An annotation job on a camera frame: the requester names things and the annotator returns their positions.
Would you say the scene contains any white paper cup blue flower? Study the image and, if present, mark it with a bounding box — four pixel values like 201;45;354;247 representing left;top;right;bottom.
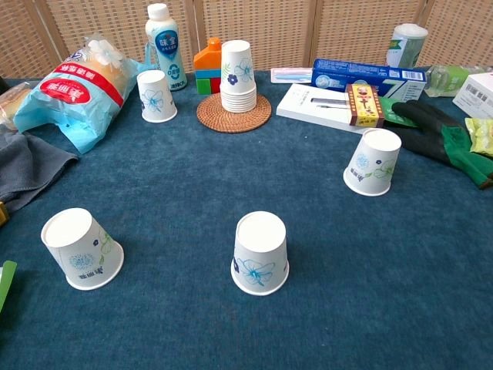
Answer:
136;69;179;124
230;210;290;297

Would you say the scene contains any white paper cup green flower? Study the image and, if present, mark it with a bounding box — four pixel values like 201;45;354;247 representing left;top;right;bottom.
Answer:
343;128;403;197

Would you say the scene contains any white paper cup dandelion print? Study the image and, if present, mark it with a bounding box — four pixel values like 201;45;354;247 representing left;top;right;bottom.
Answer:
40;207;125;291

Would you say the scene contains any stack of white paper cups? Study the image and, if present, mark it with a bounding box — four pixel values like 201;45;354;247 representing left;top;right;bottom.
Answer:
220;39;258;114

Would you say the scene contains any round woven rattan coaster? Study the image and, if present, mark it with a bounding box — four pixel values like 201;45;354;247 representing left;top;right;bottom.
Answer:
196;93;273;134

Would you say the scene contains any white flat pen box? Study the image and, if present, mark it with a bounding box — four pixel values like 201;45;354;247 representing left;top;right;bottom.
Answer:
275;82;382;135

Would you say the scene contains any pink toothbrush package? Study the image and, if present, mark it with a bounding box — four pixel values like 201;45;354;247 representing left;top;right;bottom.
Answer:
270;66;315;84

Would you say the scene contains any orange toy house block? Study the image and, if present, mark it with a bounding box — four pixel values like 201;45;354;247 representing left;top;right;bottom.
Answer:
193;36;223;72

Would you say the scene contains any yellow red medicine box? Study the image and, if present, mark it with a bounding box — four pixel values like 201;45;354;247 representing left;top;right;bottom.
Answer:
345;83;386;129

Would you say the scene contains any blue toothpaste box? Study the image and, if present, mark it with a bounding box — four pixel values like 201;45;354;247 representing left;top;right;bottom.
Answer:
310;58;428;98

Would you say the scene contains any woven bamboo folding screen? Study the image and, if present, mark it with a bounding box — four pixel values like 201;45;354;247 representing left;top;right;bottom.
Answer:
0;0;493;80

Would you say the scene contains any white milk drink bottle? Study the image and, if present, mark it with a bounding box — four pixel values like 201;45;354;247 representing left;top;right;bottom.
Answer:
144;2;189;93

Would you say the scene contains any dark green sachet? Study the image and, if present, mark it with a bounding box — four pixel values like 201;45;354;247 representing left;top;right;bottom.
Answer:
379;96;419;129

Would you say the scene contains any black green work glove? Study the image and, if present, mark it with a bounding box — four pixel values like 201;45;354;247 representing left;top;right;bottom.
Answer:
391;99;493;190

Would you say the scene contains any large blue snack bag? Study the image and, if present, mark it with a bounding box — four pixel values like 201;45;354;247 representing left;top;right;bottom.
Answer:
13;33;163;155

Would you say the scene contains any green white wipes canister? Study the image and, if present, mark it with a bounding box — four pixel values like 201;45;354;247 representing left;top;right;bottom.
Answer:
386;22;429;70

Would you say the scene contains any grey cloth towel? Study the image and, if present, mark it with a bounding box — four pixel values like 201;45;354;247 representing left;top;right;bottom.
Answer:
0;130;80;214

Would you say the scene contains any clear bottle green label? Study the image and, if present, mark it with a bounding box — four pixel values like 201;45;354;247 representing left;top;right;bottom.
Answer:
424;64;493;98

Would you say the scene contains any yellow green snack packet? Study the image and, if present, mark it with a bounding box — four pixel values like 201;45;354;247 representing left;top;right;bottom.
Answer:
464;116;493;158

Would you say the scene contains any plastic wrapped bread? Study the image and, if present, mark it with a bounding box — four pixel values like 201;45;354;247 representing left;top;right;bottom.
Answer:
0;82;34;132

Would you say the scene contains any white cardboard box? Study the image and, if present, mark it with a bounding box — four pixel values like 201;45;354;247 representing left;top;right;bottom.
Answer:
452;72;493;119

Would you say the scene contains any green white snack bag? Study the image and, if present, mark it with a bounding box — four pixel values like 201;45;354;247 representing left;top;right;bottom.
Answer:
0;260;18;313

